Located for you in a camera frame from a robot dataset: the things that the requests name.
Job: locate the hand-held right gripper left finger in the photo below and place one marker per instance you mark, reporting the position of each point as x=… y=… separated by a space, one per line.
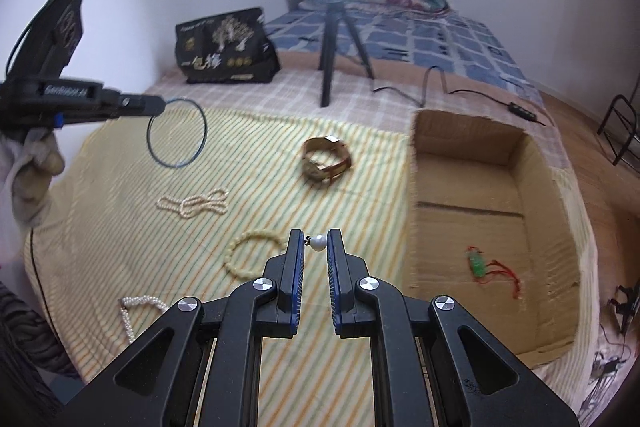
x=295 y=283

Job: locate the white pearl earring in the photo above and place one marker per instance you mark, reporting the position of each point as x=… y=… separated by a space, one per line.
x=318 y=243

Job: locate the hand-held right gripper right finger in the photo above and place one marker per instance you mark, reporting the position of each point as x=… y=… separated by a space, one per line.
x=335 y=283

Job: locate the blue bangle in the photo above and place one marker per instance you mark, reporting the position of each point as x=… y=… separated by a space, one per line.
x=204 y=134

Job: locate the cardboard box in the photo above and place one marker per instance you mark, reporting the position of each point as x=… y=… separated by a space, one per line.
x=475 y=227

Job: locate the black tripod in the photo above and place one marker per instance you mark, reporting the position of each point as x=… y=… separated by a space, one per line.
x=327 y=57

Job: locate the pink checked blanket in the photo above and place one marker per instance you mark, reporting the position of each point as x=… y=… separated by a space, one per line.
x=280 y=99

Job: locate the person's left hand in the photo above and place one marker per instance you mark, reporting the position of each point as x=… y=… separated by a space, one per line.
x=30 y=177

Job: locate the dark striped clothing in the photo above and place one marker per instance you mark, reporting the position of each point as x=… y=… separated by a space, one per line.
x=20 y=357

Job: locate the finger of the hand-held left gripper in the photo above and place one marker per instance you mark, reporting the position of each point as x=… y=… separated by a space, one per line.
x=145 y=105

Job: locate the black metal rack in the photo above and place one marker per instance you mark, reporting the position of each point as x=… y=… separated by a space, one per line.
x=617 y=107

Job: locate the black printed bag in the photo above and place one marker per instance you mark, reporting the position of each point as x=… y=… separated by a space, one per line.
x=225 y=47

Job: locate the blue patterned bedsheet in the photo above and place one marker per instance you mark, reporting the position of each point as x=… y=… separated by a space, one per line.
x=450 y=43

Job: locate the yellow striped cloth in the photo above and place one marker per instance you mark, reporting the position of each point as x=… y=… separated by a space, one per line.
x=250 y=152

